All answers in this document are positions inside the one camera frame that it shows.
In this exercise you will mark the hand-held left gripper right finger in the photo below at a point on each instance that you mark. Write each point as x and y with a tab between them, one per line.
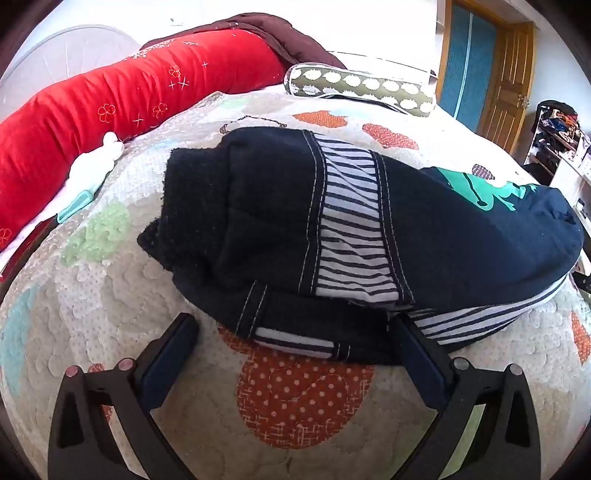
422	360

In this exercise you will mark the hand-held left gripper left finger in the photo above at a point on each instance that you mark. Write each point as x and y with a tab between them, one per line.
168	364

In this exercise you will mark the navy pants with striped panels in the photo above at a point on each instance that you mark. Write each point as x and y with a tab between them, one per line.
258	207

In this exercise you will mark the heart patterned quilt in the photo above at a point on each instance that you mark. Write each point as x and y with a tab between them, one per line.
138	295

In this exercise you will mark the teal cloth strip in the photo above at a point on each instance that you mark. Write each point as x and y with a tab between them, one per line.
74	205

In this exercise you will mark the white cloth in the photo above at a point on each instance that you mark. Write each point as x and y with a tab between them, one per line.
94	164

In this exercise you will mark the cluttered white shelf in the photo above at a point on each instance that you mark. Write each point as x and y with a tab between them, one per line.
558	138

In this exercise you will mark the red bolster pillow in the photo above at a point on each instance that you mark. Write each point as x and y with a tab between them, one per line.
92	106

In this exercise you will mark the olive patterned bolster pillow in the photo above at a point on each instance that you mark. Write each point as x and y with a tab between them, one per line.
369	85

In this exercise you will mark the wooden door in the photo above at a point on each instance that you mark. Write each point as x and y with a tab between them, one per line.
508	92

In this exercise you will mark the blue wardrobe panel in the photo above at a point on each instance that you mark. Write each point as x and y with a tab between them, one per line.
461	69

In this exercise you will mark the white headboard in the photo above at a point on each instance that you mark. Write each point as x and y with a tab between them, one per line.
60	50

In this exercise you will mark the dark maroon blanket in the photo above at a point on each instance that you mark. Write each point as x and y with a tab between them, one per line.
286	32

